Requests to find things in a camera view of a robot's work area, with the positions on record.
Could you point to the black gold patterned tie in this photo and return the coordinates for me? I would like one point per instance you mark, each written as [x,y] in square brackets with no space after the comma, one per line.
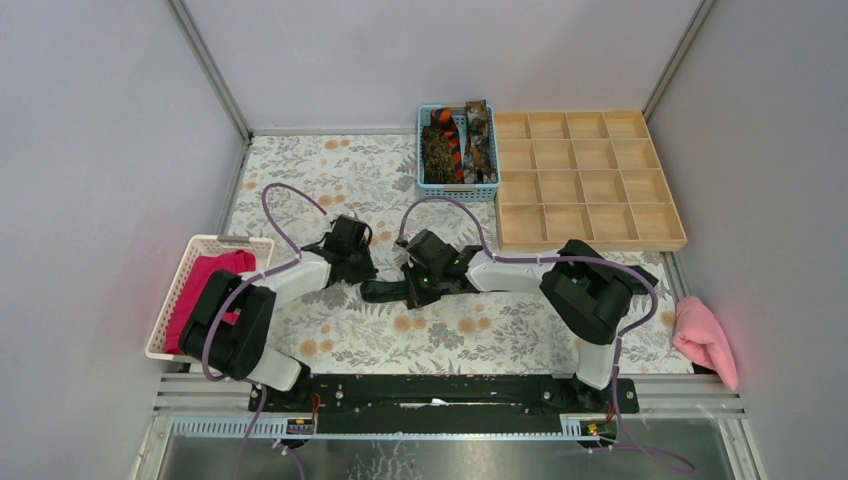
[438,157]

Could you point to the pink cloth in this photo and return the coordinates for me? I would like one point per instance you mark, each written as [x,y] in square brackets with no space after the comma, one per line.
[700,338]

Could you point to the white plastic basket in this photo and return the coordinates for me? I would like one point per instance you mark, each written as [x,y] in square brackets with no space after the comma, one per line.
[200,245]

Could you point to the light blue plastic basket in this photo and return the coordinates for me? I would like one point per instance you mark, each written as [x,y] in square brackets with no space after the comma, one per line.
[464,192]

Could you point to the orange grey floral tie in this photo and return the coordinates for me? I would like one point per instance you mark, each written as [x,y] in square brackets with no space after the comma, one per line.
[478,166]

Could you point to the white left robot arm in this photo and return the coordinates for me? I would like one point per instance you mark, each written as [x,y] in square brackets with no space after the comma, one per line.
[228,327]

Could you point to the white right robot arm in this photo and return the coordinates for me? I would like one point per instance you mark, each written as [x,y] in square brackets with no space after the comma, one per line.
[590,294]

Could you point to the dark green leaf tie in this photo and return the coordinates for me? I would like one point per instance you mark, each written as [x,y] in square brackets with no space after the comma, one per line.
[379,291]

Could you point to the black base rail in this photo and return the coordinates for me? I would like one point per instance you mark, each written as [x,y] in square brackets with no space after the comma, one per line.
[350,404]

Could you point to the red cloth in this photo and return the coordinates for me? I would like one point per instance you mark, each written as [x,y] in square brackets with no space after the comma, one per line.
[238,261]

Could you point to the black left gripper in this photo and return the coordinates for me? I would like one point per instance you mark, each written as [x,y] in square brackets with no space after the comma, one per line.
[357,234]

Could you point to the orange black striped tie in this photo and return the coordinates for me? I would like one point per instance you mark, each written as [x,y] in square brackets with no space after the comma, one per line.
[443,119]

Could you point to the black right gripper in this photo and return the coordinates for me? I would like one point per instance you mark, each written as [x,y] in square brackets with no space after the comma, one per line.
[419,298]

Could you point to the wooden compartment tray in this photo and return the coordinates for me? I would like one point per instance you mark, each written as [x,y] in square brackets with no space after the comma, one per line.
[594,176]

